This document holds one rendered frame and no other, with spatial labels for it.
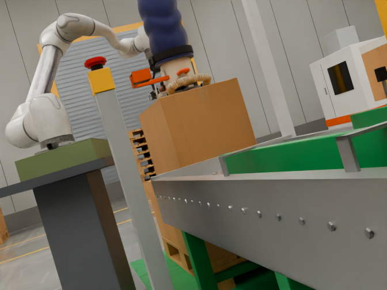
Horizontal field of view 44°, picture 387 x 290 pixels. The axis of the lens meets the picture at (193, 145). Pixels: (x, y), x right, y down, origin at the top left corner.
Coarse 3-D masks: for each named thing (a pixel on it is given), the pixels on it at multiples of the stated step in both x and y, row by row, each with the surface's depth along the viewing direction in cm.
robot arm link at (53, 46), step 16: (48, 32) 259; (48, 48) 256; (64, 48) 262; (48, 64) 251; (48, 80) 248; (32, 96) 241; (16, 112) 235; (16, 128) 228; (16, 144) 234; (32, 144) 232
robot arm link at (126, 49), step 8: (96, 24) 263; (104, 24) 271; (96, 32) 264; (104, 32) 270; (112, 32) 276; (112, 40) 283; (128, 40) 303; (120, 48) 300; (128, 48) 302; (128, 56) 308
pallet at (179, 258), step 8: (168, 248) 325; (176, 248) 292; (168, 256) 333; (176, 256) 319; (184, 256) 274; (232, 256) 226; (184, 264) 281; (216, 264) 224; (224, 264) 225; (232, 264) 226; (192, 272) 266; (216, 272) 224; (232, 280) 225; (224, 288) 224; (232, 288) 225
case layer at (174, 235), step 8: (152, 192) 322; (152, 200) 332; (160, 216) 318; (160, 224) 328; (168, 224) 297; (168, 232) 305; (176, 232) 278; (168, 240) 314; (176, 240) 285; (184, 248) 268; (208, 248) 224; (216, 248) 224; (216, 256) 224; (224, 256) 225
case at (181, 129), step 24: (168, 96) 223; (192, 96) 226; (216, 96) 229; (240, 96) 233; (144, 120) 268; (168, 120) 222; (192, 120) 225; (216, 120) 228; (240, 120) 232; (168, 144) 231; (192, 144) 224; (216, 144) 227; (240, 144) 231; (168, 168) 245
